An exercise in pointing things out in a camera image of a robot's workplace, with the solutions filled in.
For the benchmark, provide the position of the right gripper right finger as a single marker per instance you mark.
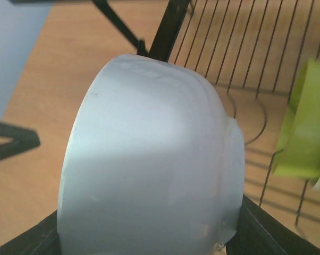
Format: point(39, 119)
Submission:
point(259, 233)

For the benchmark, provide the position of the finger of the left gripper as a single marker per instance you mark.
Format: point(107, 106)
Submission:
point(22, 140)

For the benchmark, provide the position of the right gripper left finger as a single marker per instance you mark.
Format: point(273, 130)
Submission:
point(40, 239)

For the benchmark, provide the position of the lime green bowl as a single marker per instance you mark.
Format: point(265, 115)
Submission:
point(298, 146)

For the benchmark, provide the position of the black wire dish rack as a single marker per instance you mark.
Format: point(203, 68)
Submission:
point(252, 52)

